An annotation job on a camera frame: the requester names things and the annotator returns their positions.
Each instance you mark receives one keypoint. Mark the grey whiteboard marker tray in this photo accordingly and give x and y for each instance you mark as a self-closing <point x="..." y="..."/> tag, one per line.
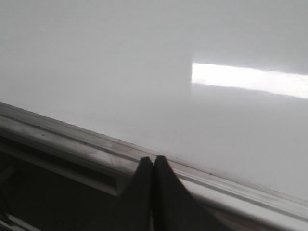
<point x="40" y="192"/>

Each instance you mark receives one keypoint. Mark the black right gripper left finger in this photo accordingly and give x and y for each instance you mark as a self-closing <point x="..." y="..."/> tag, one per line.
<point x="132" y="209"/>

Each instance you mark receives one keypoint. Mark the white whiteboard with aluminium frame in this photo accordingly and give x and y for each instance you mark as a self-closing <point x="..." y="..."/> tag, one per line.
<point x="219" y="87"/>

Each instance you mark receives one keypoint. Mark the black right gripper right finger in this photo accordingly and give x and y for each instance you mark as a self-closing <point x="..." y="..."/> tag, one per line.
<point x="174" y="208"/>

